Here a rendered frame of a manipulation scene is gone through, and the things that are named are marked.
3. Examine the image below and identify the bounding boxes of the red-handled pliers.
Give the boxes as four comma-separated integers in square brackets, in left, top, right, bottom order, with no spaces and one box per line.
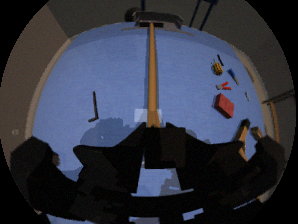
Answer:
[217,81,231,91]

